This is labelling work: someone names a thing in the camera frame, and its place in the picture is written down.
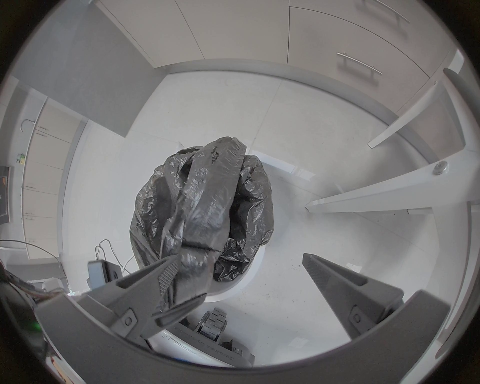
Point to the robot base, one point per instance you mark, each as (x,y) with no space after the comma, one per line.
(210,350)

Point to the white trash bin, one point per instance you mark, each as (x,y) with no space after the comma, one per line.
(240,283)

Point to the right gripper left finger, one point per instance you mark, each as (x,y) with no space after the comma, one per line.
(127,303)

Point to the white cabinet with drawers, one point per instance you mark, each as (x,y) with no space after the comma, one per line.
(337,37)

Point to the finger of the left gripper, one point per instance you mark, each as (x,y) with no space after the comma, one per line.
(172,315)

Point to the black plastic bag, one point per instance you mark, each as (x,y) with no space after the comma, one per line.
(210,195)

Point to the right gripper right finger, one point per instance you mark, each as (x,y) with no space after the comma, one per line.
(352,296)

